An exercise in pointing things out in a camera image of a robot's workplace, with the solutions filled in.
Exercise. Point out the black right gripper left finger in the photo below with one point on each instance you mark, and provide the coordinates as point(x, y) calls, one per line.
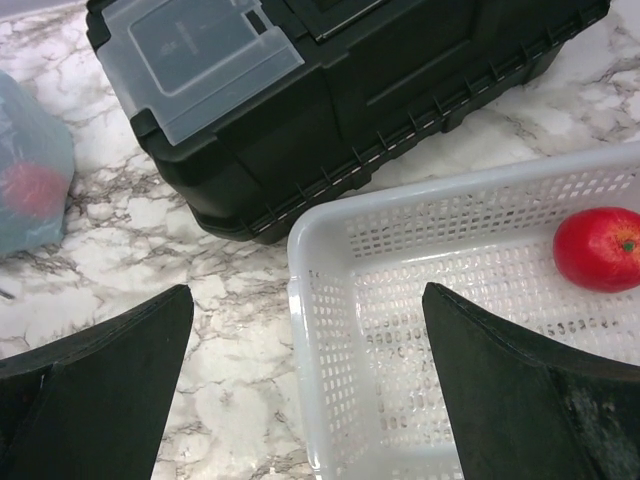
point(94, 404)

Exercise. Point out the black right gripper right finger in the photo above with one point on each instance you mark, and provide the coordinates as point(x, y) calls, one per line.
point(523, 406)

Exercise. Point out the light blue plastic bag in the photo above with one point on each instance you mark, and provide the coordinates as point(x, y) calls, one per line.
point(30, 134)

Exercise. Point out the red fake apple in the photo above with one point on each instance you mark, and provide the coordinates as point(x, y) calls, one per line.
point(598, 249)

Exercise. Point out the red fruit inside bag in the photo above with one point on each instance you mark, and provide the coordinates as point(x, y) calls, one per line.
point(33, 190)

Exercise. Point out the white perforated plastic basket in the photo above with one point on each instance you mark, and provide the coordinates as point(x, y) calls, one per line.
point(371, 403)

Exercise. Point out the black plastic toolbox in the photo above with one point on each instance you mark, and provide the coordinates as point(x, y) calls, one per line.
point(256, 111)

